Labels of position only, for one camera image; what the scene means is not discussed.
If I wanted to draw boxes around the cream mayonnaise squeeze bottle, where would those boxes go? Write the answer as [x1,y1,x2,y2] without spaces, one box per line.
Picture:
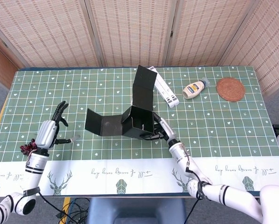
[182,77,210,100]

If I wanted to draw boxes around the round woven rattan coaster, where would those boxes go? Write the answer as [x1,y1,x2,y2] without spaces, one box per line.
[216,77,246,102]

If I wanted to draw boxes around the bunch of dark red grapes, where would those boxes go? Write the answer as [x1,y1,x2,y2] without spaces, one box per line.
[20,138,38,156]

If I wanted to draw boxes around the green white printed tablecloth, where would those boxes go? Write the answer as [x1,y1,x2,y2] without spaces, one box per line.
[0,66,279,198]

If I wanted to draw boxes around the black foldable cardboard box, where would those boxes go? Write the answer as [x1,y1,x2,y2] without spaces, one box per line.
[85,64,159,140]

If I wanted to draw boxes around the white folding laptop stand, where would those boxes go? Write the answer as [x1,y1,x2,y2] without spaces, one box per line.
[148,66,180,108]

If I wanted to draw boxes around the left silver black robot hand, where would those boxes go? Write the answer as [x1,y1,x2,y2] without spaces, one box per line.
[35,100,81,150]

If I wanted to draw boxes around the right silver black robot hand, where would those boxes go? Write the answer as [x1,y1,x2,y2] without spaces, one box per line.
[140,112,177,147]

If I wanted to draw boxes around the black floor cables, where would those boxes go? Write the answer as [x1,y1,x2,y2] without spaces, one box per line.
[57,197,91,224]

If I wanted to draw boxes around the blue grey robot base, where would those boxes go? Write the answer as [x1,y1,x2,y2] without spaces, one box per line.
[86,197,186,224]

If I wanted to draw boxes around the woven bamboo folding screen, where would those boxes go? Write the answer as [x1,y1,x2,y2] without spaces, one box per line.
[0,0,279,95]

